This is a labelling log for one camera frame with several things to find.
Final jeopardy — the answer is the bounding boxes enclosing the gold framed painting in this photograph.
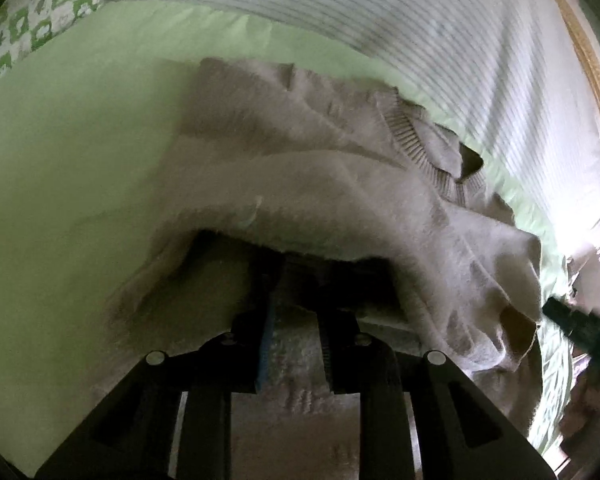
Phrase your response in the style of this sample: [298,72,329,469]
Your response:
[535,0,600,127]

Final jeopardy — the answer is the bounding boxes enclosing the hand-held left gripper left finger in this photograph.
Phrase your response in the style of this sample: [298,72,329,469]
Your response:
[34,259,282,480]

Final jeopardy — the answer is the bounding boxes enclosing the light green bed blanket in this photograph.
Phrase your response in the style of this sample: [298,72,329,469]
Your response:
[0,0,578,478]

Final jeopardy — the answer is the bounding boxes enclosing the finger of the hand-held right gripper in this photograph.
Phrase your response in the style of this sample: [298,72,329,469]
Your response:
[542,296,588,343]

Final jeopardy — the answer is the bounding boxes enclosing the beige fuzzy sweater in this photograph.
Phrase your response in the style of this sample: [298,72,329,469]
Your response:
[97,56,544,480]

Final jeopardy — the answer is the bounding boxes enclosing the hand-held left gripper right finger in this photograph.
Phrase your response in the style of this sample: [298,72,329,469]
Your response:
[319,267,557,480]

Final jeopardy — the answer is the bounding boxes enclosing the white striped pillow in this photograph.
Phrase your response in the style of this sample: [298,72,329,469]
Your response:
[100,0,600,281]

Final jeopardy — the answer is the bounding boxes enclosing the green checkered pillow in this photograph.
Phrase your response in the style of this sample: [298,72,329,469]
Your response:
[0,0,104,97]

